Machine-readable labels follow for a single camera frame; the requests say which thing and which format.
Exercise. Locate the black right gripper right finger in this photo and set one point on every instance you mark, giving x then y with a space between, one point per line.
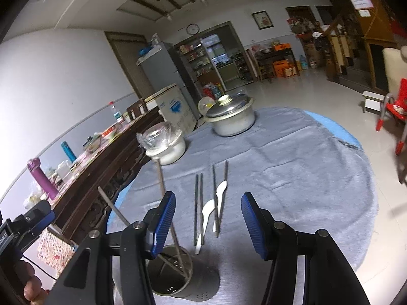
265 232

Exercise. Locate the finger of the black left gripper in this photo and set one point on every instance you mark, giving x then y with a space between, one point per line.
35 221

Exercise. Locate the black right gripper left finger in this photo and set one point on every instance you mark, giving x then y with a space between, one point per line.
158 222

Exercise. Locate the steel utensil holder cup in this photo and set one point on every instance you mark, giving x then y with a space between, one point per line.
184 277

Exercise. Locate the left hand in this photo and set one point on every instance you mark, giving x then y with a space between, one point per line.
33 291

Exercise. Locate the dark carved wooden sideboard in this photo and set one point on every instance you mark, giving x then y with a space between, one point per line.
79 208

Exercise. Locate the white ceramic spoon left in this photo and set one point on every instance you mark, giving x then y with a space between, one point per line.
208 208

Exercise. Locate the white ceramic spoon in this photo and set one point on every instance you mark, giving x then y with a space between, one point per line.
220 196
208 208

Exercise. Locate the purple thermos bottle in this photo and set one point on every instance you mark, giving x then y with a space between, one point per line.
34 167

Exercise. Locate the dark chopstick pair right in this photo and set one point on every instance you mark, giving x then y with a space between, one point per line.
224 193

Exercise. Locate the white ceramic spoon right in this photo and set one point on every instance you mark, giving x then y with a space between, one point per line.
220 196

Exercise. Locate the teal thermos bottle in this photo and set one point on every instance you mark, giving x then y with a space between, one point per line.
68 151

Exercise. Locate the white pot with plastic bag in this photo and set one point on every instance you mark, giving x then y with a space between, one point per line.
163 142

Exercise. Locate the grey table cloth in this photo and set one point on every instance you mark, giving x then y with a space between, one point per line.
306 173

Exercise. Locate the clear plastic bottle red cap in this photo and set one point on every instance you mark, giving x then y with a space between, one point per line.
116 112

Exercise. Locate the white chest freezer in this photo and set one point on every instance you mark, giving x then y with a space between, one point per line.
173 107

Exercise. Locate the aluminium pot with lid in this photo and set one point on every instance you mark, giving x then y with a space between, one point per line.
232 114

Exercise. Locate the grey refrigerator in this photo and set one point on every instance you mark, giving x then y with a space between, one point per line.
164 66

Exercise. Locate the white step stool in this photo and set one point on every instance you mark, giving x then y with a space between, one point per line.
372 101

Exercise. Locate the red plastic chair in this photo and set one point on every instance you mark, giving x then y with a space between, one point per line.
396 106

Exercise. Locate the round wall clock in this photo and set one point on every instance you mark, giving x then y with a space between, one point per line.
192 29

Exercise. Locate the framed wall picture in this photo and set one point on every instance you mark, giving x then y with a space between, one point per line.
262 20

